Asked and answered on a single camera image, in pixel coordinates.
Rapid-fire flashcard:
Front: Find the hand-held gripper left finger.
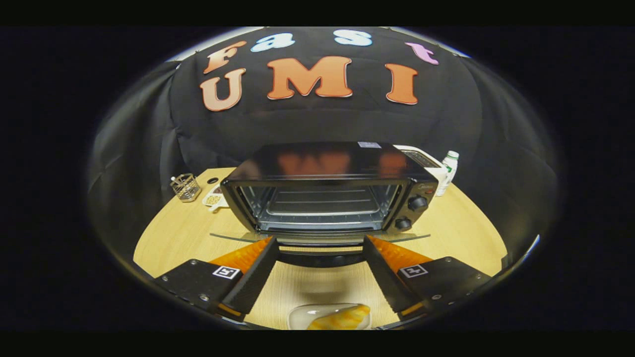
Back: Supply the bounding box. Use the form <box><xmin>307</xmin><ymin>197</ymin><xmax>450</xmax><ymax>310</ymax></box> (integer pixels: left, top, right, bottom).
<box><xmin>154</xmin><ymin>236</ymin><xmax>280</xmax><ymax>320</ymax></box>

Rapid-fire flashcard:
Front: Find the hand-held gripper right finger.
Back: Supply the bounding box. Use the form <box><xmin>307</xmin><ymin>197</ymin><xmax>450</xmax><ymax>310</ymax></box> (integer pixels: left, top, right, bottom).
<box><xmin>363</xmin><ymin>235</ymin><xmax>493</xmax><ymax>318</ymax></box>

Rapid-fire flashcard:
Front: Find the yellow croissant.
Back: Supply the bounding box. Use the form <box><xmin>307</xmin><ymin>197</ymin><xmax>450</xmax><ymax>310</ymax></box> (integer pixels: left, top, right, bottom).
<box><xmin>307</xmin><ymin>305</ymin><xmax>371</xmax><ymax>330</ymax></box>

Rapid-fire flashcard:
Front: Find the black toaster oven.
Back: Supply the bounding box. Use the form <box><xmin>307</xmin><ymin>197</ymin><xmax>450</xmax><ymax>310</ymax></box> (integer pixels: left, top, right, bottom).
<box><xmin>209</xmin><ymin>142</ymin><xmax>440</xmax><ymax>268</ymax></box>

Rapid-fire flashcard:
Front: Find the white pop-up toaster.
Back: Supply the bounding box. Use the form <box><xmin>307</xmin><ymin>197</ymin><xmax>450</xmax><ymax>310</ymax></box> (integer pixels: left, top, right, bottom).
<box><xmin>394</xmin><ymin>145</ymin><xmax>449</xmax><ymax>196</ymax></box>

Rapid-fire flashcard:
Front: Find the white plate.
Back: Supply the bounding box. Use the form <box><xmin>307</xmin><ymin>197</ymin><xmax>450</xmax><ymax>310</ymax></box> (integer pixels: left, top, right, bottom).
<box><xmin>288</xmin><ymin>303</ymin><xmax>372</xmax><ymax>330</ymax></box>

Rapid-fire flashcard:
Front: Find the small white dish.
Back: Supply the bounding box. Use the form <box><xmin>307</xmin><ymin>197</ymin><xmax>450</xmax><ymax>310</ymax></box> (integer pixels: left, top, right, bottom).
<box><xmin>202</xmin><ymin>184</ymin><xmax>230</xmax><ymax>213</ymax></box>

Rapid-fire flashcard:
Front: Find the small white bottle green cap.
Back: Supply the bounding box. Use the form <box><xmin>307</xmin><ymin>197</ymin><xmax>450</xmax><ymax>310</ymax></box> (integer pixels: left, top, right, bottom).
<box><xmin>437</xmin><ymin>151</ymin><xmax>459</xmax><ymax>197</ymax></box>

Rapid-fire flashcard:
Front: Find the black backdrop cloth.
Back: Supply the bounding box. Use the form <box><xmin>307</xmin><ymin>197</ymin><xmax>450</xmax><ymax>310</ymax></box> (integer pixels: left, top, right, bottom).
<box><xmin>88</xmin><ymin>27</ymin><xmax>561</xmax><ymax>268</ymax></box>

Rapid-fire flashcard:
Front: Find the metal wire basket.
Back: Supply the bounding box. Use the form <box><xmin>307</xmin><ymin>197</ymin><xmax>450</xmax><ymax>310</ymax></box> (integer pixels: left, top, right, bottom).
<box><xmin>170</xmin><ymin>173</ymin><xmax>202</xmax><ymax>203</ymax></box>

